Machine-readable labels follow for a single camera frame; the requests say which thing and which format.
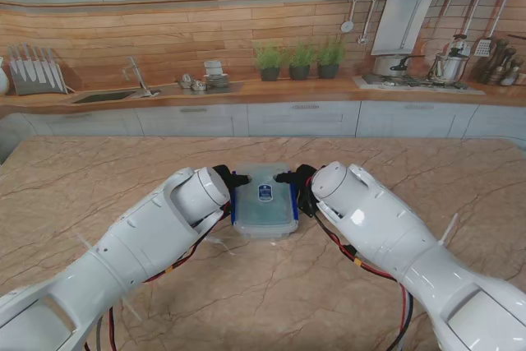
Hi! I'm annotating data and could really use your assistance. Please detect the small silver bowls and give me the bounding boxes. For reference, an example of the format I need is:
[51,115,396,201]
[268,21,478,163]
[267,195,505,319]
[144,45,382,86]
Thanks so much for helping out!
[177,72,208,92]

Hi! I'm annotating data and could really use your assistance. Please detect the red black arm cable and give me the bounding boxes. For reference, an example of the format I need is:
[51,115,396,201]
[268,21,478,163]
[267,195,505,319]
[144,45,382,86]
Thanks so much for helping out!
[84,202,231,351]
[302,182,414,351]

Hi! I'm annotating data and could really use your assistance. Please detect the clear plastic crate lid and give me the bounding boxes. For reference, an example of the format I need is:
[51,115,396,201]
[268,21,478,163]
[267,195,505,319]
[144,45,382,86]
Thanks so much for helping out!
[232,160,299,233]

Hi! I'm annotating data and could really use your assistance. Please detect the white jug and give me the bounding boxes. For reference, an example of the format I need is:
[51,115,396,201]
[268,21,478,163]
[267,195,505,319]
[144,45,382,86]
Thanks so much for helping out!
[0,57,11,96]

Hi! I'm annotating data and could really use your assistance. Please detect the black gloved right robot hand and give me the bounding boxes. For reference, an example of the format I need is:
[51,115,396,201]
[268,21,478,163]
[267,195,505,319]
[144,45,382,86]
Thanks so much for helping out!
[274,164,321,194]

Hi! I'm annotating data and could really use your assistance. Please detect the white lower kitchen cabinets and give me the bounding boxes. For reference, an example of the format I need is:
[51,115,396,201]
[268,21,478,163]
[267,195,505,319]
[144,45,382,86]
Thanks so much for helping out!
[0,99,526,139]

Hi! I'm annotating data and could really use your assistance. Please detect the hanging steel utensil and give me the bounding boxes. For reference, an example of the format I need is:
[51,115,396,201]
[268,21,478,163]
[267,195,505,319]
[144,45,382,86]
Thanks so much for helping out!
[356,0,377,45]

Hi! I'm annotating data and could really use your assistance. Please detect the hanging steel grater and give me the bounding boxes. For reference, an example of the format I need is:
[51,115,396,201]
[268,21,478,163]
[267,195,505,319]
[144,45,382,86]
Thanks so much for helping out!
[474,38,494,58]

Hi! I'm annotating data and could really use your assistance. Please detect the small white plastic scrap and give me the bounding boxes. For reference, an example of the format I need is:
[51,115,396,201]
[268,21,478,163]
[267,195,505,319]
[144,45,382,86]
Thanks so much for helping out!
[206,237,236,256]

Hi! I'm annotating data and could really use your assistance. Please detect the red black left arm cable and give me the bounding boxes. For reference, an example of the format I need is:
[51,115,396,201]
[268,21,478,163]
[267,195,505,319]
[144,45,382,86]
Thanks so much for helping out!
[84,202,231,351]

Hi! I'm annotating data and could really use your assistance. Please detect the clear plastic crate blue strips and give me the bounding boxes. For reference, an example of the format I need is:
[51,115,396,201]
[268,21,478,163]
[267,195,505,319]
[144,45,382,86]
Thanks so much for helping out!
[229,169,299,241]

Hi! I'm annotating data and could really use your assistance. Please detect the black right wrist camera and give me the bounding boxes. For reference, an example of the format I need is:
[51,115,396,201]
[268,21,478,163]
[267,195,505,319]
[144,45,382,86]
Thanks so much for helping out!
[298,188,321,220]

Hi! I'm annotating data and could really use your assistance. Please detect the red black right arm cable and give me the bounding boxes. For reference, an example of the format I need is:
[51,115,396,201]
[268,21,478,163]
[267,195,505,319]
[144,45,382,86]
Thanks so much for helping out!
[302,182,414,351]

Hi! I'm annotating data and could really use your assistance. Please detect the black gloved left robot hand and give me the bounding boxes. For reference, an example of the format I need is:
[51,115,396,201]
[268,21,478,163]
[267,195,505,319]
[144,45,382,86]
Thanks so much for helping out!
[211,164,251,196]

